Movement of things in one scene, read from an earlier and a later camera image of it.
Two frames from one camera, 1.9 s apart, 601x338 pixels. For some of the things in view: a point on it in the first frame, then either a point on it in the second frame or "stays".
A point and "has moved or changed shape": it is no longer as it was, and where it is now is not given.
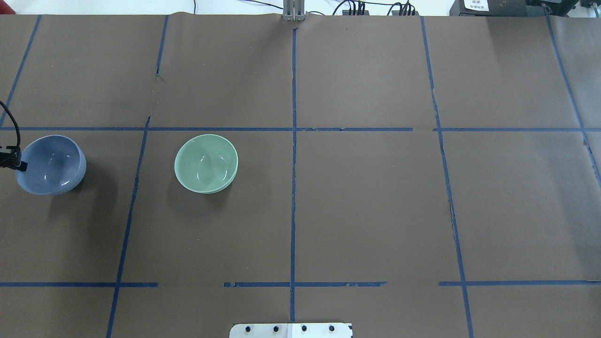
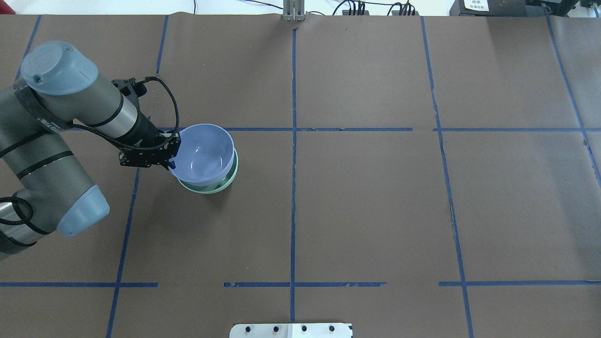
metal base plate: x=291 y=330 stays
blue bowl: x=56 y=165 has moved or changed shape
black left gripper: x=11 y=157 -> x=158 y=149
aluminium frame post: x=294 y=10 stays
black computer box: x=550 y=8 stays
